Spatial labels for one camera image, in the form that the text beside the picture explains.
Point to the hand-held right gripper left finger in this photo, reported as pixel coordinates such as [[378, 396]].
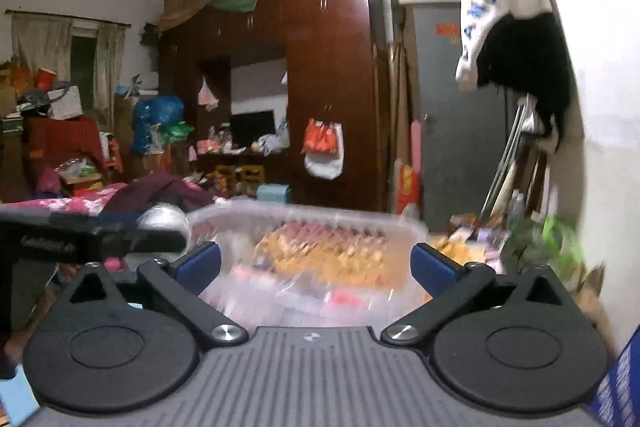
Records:
[[200, 259]]

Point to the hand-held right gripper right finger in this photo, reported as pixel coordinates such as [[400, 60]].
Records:
[[432, 264]]

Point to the shiny silver round object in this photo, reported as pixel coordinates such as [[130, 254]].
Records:
[[162, 219]]

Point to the white plastic lattice basket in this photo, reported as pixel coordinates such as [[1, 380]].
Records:
[[320, 217]]

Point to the pink floral blanket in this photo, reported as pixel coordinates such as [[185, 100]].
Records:
[[60, 202]]

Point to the dark maroon clothing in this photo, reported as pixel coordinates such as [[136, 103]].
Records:
[[160, 192]]

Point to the red printed packet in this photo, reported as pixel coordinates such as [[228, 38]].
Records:
[[407, 187]]

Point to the yellow stools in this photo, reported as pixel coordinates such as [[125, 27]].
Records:
[[240, 174]]

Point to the light teal box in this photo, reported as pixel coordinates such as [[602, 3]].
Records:
[[274, 196]]

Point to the red cloth over chair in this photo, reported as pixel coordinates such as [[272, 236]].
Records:
[[65, 142]]

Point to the orange yellow packets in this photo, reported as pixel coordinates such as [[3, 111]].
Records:
[[330, 252]]

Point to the pink paper roll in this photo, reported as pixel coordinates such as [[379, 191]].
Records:
[[416, 162]]

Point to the green plant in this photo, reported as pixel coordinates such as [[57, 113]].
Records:
[[545, 244]]

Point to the metal crutches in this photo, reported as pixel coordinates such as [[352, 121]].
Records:
[[510, 157]]

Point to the white bag on desk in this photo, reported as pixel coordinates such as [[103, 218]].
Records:
[[272, 142]]

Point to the black monitor screen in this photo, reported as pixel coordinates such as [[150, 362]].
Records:
[[252, 127]]

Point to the blue plastic bag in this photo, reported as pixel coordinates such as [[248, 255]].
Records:
[[157, 122]]

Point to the orange and white plastic bag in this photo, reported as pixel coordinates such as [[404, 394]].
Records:
[[324, 149]]

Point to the grey metal door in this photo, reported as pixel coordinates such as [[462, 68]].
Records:
[[450, 107]]

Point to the leaning wooden boards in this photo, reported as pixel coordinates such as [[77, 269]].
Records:
[[402, 107]]

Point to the red paper cup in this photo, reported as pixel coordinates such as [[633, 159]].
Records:
[[46, 78]]

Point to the small white plastic bag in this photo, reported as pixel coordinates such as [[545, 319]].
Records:
[[206, 94]]

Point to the beige window curtains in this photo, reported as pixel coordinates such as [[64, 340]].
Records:
[[65, 57]]

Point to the dark red wooden wardrobe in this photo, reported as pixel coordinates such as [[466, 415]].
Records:
[[325, 82]]

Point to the blue fabric bag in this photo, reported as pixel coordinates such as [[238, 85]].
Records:
[[617, 387]]

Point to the red door sticker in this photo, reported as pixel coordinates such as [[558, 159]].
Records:
[[448, 32]]

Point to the white and black jacket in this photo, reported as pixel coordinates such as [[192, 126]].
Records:
[[520, 37]]

